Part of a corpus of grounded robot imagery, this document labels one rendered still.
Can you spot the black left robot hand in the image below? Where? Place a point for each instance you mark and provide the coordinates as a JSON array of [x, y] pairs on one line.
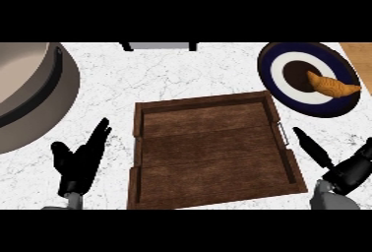
[[82, 160]]

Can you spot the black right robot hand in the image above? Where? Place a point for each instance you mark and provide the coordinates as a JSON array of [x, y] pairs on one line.
[[352, 170]]

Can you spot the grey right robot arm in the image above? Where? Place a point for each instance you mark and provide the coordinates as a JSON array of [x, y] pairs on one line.
[[330, 198]]

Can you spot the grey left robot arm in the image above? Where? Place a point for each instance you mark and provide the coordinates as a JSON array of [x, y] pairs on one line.
[[69, 202]]

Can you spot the golden brown croissant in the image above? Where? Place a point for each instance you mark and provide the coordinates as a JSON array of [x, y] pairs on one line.
[[331, 86]]

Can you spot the brown wooden tray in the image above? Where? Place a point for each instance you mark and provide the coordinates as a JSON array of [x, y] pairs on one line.
[[213, 151]]

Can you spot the navy and white plate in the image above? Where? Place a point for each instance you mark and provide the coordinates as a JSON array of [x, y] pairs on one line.
[[311, 78]]

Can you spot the large grey round pot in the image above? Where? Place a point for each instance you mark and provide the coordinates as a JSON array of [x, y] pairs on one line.
[[29, 95]]

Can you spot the pale wooden board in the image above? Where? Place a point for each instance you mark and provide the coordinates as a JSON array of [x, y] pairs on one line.
[[359, 60]]

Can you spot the grey appliance with black legs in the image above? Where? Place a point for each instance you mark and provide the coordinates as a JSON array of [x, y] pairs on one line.
[[160, 46]]

